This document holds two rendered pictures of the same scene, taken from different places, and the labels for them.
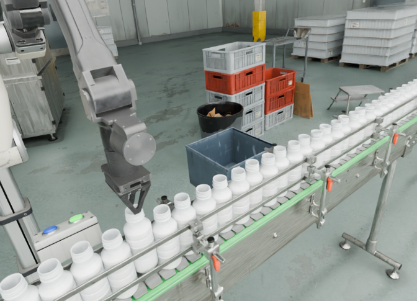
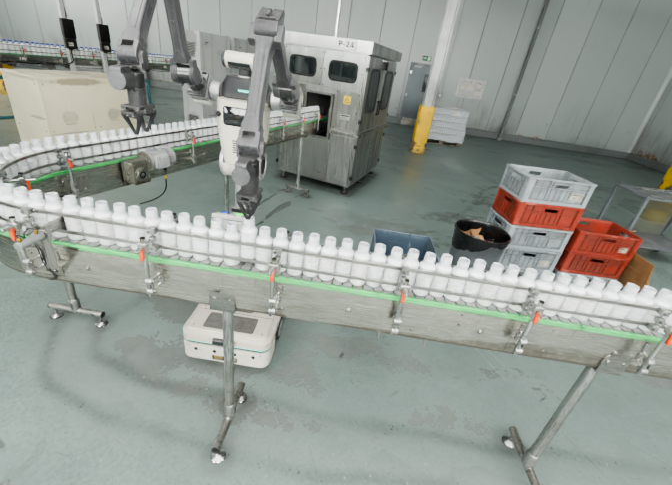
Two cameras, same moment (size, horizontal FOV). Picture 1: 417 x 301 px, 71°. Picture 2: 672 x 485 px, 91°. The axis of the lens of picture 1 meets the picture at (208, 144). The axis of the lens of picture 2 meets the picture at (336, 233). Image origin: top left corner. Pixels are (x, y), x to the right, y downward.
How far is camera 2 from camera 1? 0.73 m
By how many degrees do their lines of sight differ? 33
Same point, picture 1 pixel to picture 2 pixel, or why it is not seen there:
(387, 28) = not seen: outside the picture
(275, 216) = (350, 292)
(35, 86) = (350, 143)
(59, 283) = (198, 228)
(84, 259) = (214, 225)
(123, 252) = (232, 236)
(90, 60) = (246, 125)
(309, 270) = (443, 426)
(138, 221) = (247, 225)
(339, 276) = (468, 455)
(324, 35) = not seen: outside the picture
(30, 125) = (333, 173)
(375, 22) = not seen: outside the picture
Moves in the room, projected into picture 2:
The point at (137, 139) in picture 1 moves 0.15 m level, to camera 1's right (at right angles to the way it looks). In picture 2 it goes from (239, 170) to (272, 186)
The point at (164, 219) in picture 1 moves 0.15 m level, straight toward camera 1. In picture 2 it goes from (262, 234) to (231, 250)
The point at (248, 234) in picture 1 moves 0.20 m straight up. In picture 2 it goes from (319, 288) to (326, 240)
